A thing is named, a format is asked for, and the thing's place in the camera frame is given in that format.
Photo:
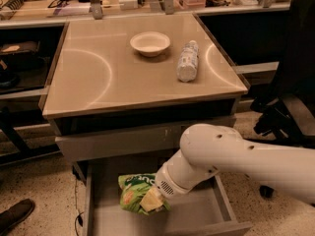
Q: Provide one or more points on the grey top drawer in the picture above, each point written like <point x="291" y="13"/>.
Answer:
<point x="88" y="146"/>

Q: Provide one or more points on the black coiled spring tool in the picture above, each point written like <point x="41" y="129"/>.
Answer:
<point x="12" y="6"/>

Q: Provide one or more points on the green rice chip bag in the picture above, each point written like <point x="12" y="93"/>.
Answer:
<point x="134" y="187"/>

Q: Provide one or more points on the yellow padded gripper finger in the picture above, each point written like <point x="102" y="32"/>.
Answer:
<point x="152" y="200"/>

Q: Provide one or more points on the dark shoe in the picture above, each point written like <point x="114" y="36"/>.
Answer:
<point x="15" y="214"/>

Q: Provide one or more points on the open middle drawer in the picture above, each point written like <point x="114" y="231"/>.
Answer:
<point x="205" y="211"/>

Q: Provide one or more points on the white paper bowl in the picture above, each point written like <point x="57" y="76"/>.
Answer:
<point x="150" y="43"/>

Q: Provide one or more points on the black office chair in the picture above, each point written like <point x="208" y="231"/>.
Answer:
<point x="288" y="106"/>

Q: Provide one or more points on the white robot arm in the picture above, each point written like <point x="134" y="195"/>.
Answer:
<point x="205" y="150"/>

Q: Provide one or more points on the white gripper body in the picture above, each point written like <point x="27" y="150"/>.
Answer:
<point x="166" y="183"/>

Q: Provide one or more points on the grey drawer cabinet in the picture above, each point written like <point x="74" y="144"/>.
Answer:
<point x="101" y="83"/>

